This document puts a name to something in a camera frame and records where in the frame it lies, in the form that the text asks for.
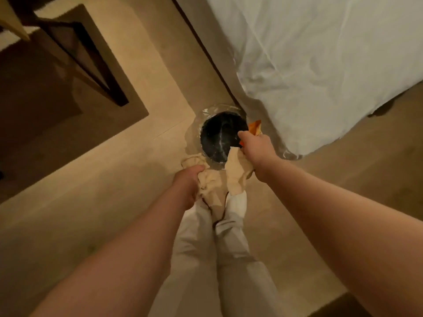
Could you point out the person's left hand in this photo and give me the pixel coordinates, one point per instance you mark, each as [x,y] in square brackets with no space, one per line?
[185,186]

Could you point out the person's right hand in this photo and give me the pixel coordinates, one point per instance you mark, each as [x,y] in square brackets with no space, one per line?
[257,151]

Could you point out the person's right fingers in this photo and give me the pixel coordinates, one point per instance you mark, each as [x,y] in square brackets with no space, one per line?
[244,138]

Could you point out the person's left fingers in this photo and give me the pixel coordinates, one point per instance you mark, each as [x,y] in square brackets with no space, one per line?
[197,174]

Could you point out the orange wrapper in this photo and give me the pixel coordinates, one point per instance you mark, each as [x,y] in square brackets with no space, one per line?
[254,127]

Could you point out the beige cloth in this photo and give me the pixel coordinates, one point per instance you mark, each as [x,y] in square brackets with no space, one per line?
[220,181]

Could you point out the person's right forearm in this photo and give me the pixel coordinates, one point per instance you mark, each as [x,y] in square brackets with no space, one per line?
[343,237]

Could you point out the person's left forearm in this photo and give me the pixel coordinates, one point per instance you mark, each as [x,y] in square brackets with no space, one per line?
[109,260]

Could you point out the round black waste bin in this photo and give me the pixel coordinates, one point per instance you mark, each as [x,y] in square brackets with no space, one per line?
[222,136]

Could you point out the clear plastic bin liner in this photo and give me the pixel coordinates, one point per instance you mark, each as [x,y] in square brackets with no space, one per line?
[214,135]

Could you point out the person's white trousers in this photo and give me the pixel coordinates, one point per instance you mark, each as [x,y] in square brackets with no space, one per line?
[218,260]

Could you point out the white bed sheet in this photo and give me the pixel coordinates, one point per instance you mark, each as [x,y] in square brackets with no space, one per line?
[325,65]

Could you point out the brown floor rug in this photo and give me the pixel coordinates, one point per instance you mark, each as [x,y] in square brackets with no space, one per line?
[49,105]

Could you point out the dark wooden table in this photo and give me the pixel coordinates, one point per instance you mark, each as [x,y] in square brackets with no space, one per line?
[59,46]

